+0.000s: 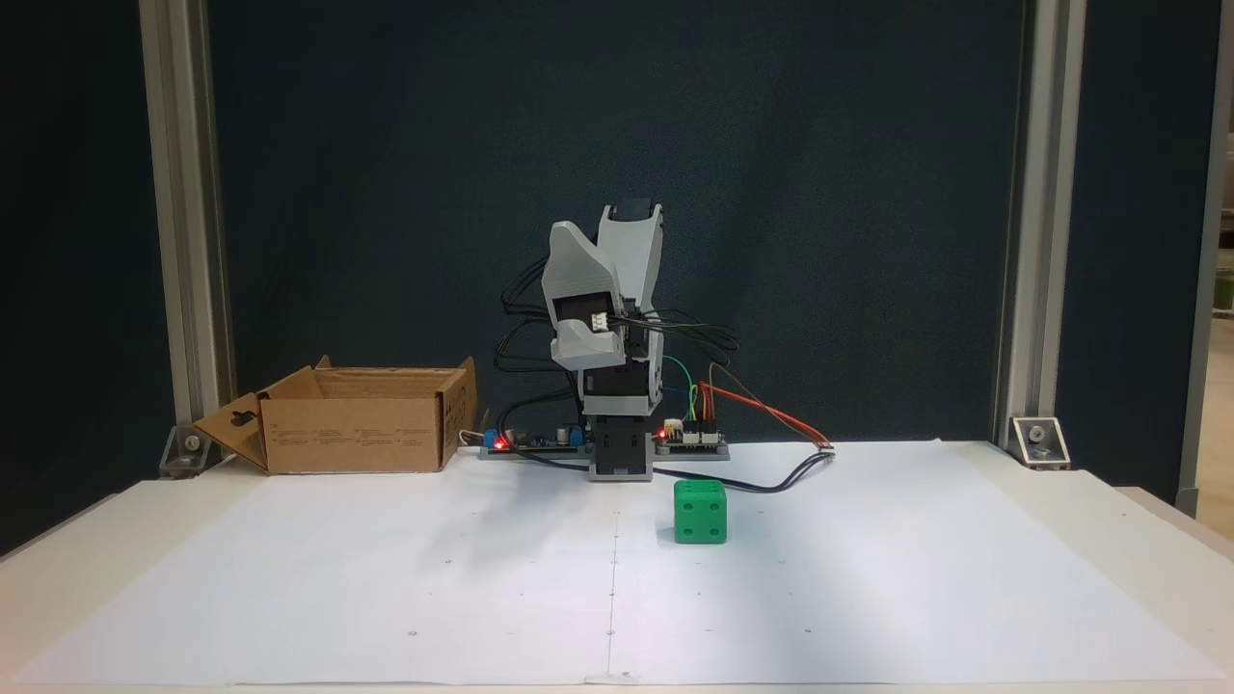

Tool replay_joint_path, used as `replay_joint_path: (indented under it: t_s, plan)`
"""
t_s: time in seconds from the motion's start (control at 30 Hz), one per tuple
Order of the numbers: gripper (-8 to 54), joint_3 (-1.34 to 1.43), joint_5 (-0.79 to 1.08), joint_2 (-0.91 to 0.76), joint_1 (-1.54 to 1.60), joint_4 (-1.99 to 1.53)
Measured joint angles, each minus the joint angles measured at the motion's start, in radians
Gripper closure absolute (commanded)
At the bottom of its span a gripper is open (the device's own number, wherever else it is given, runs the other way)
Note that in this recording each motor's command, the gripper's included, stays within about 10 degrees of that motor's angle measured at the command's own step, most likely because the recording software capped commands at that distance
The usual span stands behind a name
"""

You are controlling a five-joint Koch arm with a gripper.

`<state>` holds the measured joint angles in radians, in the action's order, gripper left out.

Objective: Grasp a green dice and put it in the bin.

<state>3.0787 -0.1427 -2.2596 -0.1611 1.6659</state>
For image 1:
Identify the brown cardboard box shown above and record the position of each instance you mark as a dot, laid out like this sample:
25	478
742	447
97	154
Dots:
357	434

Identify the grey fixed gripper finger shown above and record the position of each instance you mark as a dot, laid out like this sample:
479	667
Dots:
574	265

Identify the aluminium frame post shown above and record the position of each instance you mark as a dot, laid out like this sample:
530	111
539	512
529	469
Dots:
1041	193
183	193

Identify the circuit board with blue terminal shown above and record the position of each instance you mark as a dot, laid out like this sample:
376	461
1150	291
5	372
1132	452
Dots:
540	441

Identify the grey outer frame post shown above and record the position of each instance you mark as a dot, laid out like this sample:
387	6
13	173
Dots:
1203	289

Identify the metal corner bracket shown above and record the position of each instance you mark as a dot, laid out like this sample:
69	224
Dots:
191	451
1039	441

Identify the white paper sheet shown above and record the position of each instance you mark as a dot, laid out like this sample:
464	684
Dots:
386	578

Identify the green dice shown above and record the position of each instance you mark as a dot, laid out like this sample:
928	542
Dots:
700	516

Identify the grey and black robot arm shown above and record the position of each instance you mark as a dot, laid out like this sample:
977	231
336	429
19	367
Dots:
632	260

